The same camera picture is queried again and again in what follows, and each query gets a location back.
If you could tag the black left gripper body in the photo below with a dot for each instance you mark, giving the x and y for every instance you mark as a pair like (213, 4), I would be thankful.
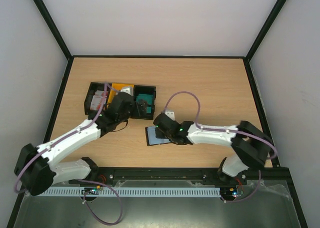
(124, 116)

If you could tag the black card bin left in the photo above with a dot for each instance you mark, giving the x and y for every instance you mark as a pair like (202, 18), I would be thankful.
(93, 87)

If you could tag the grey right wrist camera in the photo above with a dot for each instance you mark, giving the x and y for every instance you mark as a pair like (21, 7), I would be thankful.
(170, 114)

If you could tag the black card bin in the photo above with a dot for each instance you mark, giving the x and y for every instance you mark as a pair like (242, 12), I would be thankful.
(145, 90)
(93, 87)

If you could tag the yellow card bin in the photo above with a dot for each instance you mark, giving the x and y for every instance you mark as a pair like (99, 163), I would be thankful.
(115, 89)

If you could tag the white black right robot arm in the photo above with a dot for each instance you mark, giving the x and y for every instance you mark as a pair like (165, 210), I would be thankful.
(251, 146)

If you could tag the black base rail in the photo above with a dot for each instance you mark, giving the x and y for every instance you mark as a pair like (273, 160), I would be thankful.
(205, 176)

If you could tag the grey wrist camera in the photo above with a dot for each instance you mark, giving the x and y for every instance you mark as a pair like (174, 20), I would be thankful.
(170, 114)
(128, 90)

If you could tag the black leather card holder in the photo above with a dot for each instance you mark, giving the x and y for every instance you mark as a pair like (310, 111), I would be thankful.
(155, 137)

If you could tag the black enclosure frame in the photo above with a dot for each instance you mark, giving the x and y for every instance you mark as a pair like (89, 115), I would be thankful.
(246, 59)

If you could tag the white red card stack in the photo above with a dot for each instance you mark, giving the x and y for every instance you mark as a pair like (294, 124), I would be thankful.
(98, 99)

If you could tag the white slotted cable duct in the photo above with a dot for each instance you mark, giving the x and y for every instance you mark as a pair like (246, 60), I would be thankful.
(133, 192)

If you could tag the black card bin right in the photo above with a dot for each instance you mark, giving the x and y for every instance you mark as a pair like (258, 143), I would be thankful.
(145, 90)

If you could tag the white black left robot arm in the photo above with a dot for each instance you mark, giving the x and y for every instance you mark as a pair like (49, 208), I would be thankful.
(40, 167)

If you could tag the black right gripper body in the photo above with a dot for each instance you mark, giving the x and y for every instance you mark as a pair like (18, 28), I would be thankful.
(159, 132)

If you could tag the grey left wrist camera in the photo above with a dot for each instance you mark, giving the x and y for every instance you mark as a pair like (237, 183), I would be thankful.
(128, 90)

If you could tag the teal card stack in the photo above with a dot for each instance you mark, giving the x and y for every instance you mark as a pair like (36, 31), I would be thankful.
(148, 98)

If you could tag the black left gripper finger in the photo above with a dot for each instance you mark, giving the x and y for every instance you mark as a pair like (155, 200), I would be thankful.
(143, 106)
(138, 108)

